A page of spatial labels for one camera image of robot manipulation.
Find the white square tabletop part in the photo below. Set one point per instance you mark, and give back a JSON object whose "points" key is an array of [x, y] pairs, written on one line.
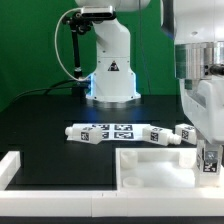
{"points": [[145, 168]]}

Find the black camera stand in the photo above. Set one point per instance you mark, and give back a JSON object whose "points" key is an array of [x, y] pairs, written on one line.
{"points": [[78, 26]]}

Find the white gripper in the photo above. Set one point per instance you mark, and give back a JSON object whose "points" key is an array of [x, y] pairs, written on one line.
{"points": [[204, 107]]}

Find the grey camera on stand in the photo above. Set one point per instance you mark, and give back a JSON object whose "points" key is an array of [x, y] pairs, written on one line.
{"points": [[97, 12]]}

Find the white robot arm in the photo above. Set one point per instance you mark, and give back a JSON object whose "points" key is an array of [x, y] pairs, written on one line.
{"points": [[181, 38]]}

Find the white U-shaped fence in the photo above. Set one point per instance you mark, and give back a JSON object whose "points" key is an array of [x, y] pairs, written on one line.
{"points": [[202, 201]]}

